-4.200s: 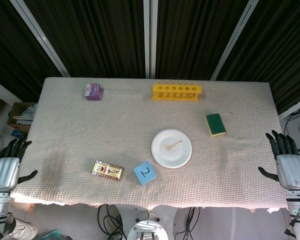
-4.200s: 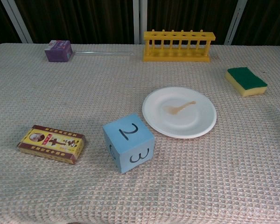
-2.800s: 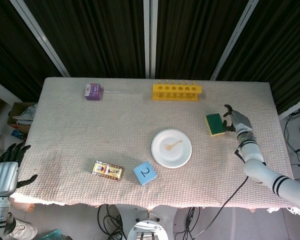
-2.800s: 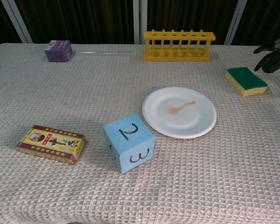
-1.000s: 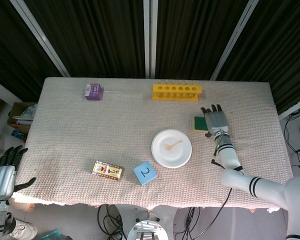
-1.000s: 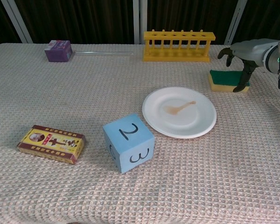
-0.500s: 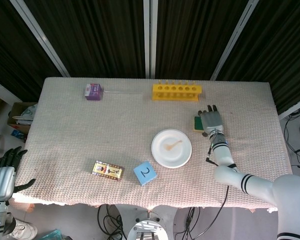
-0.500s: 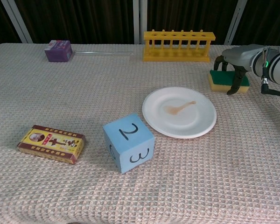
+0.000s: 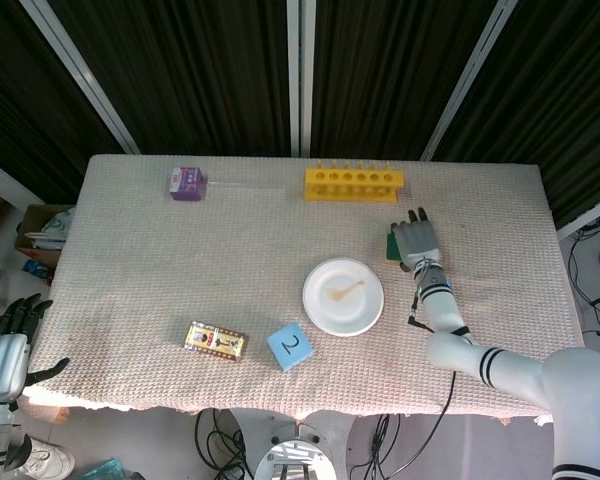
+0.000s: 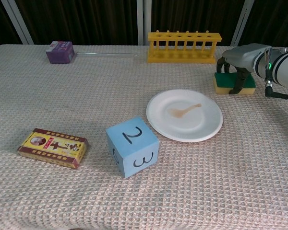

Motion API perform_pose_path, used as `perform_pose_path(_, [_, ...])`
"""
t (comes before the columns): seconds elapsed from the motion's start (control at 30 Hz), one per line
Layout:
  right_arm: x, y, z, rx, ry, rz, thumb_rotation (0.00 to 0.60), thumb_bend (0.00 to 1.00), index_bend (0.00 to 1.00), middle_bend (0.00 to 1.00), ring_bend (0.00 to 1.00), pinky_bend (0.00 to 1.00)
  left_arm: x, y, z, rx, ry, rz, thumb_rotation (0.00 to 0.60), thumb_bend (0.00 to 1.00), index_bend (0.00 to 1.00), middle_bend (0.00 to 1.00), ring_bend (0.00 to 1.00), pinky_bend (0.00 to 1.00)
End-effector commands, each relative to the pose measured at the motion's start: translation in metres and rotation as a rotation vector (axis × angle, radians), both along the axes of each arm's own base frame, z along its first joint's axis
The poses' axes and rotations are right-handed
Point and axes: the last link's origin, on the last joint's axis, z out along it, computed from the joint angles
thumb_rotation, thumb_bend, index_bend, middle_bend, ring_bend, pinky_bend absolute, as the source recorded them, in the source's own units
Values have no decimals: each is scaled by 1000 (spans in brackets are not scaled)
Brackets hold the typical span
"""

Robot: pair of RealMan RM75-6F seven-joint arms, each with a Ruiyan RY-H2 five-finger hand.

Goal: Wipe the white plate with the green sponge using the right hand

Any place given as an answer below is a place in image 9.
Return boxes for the blue packet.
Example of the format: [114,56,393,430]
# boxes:
[21,258,55,281]

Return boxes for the white plate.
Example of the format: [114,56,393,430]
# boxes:
[301,257,385,337]

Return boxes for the purple carton box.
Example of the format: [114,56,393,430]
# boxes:
[168,166,209,203]

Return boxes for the black floor cables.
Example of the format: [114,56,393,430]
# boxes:
[194,408,247,480]
[348,413,402,480]

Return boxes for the green yellow sponge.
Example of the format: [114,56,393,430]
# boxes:
[383,231,404,265]

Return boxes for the white waffle table cloth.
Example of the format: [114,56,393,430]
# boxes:
[19,153,589,427]

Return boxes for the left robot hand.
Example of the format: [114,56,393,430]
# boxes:
[0,293,71,402]

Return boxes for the blue cube with number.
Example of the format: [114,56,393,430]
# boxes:
[266,321,315,374]

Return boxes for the teal plastic item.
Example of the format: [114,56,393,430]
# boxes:
[73,458,130,480]

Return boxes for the slanted aluminium post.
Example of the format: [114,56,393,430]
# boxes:
[18,0,142,155]
[419,0,520,161]

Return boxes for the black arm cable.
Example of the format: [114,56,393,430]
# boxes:
[407,259,457,451]

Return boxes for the black curtain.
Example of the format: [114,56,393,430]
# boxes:
[47,0,292,157]
[433,0,600,229]
[0,0,127,204]
[310,0,499,160]

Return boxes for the cardboard box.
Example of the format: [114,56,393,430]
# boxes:
[13,203,76,251]

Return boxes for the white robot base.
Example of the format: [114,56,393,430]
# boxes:
[228,407,355,480]

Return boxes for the yellow test tube rack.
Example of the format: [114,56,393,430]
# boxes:
[303,159,407,204]

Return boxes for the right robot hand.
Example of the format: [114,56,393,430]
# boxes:
[388,206,444,274]

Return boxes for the upright aluminium post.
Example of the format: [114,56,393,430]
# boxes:
[286,0,317,157]

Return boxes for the gold snack packet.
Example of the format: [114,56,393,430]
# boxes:
[182,320,250,363]

